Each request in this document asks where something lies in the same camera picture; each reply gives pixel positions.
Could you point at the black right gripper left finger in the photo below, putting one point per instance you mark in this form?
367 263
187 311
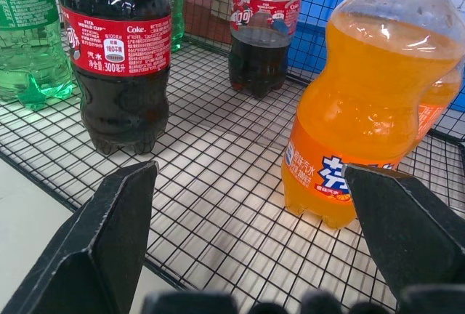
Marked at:
105 241

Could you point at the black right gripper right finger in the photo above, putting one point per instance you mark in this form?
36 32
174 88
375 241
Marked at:
407 234

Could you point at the orange Fanta soda bottle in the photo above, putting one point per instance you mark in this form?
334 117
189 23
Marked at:
436 103
367 103

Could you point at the full Coke bottle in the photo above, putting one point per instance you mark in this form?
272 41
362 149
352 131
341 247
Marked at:
120 74

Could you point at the green Sprite bottle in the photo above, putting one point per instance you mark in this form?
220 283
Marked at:
174 1
25 38

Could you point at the blue plastic crate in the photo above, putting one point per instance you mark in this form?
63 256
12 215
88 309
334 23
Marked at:
313 30

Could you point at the half-empty Coke bottle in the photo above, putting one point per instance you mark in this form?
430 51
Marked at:
261 38

